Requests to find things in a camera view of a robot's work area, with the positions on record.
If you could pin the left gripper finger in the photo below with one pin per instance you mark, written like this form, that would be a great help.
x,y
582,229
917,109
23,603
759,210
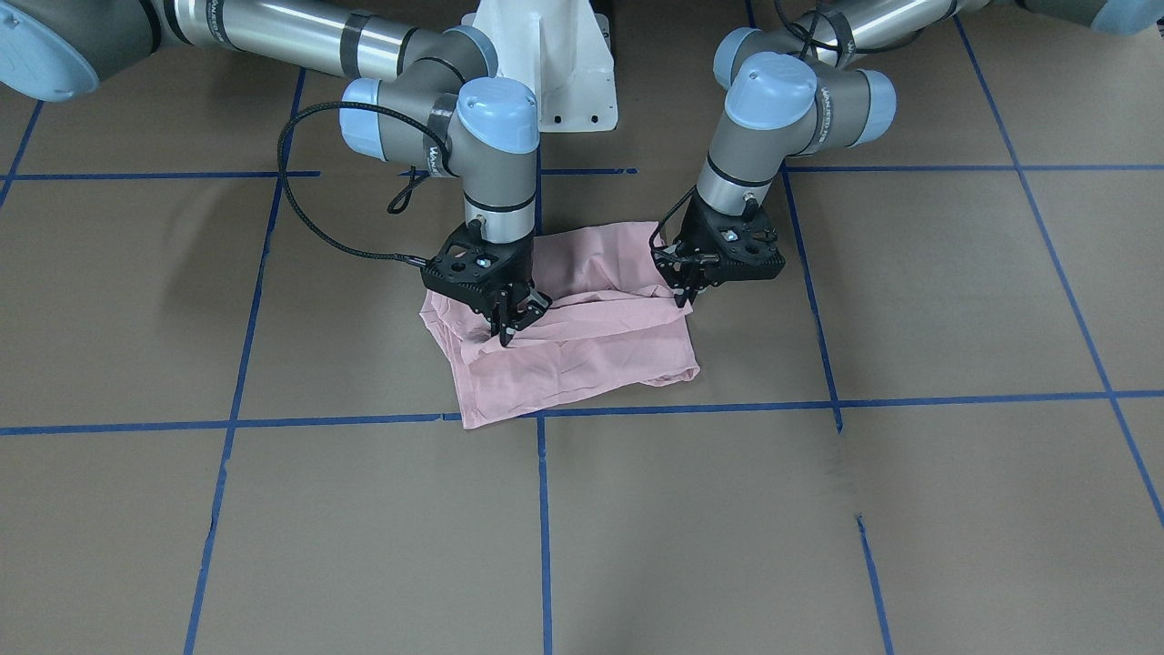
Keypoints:
x,y
687,282
667,260

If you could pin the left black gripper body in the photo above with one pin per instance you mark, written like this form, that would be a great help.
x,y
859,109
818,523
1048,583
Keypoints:
x,y
688,229

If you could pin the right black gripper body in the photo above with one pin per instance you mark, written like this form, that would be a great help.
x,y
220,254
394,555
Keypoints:
x,y
516,269

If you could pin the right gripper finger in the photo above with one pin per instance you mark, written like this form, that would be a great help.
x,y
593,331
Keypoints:
x,y
525,307
500,319

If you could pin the pink Snoopy t-shirt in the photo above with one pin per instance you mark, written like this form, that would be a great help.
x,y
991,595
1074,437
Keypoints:
x,y
613,322

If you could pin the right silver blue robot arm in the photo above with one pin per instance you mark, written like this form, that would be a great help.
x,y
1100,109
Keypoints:
x,y
430,100

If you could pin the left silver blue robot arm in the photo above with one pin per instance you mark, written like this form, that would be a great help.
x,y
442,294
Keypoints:
x,y
922,180

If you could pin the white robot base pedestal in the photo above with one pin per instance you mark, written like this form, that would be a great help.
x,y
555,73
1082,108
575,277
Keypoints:
x,y
559,50

